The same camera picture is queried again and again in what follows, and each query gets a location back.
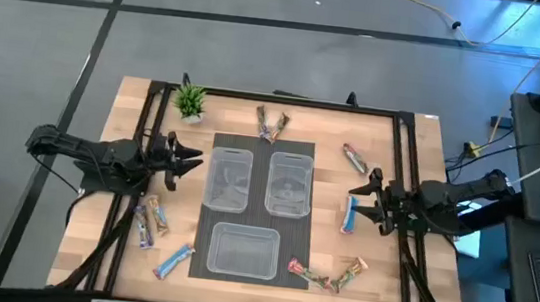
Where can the clear wide plastic container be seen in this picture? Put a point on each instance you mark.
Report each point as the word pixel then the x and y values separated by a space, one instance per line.
pixel 243 251

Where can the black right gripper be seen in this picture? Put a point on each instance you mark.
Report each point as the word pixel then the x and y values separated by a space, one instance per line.
pixel 395 207

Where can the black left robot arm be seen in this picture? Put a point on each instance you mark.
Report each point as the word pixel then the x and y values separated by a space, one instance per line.
pixel 99 153

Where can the blue granola bar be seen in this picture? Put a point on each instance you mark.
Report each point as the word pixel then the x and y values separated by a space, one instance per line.
pixel 173 261
pixel 349 217

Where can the yellow plug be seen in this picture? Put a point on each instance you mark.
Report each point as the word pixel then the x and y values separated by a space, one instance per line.
pixel 472 149

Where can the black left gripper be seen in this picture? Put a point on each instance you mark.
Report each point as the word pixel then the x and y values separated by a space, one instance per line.
pixel 163 157

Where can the small green potted plant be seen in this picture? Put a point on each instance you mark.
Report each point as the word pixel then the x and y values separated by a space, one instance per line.
pixel 189 102

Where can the red granola bar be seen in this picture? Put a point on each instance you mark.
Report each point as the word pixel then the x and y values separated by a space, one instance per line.
pixel 307 274
pixel 354 158

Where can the black aluminium table frame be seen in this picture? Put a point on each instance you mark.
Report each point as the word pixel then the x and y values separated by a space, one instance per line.
pixel 305 103

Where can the brown orange granola bar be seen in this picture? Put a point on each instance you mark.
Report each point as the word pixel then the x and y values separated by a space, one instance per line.
pixel 280 126

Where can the green orange granola bar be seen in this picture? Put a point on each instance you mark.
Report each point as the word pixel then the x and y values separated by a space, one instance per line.
pixel 348 276

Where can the clear tall plastic container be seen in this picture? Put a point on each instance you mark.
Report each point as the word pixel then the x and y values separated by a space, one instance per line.
pixel 289 185
pixel 228 179

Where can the small black floor box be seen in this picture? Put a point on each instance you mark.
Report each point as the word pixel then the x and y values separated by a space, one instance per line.
pixel 502 121

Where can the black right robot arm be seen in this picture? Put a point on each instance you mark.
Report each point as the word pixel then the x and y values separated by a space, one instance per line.
pixel 451 195

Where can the dark grey woven mat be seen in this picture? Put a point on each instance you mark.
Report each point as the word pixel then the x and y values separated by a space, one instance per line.
pixel 259 180

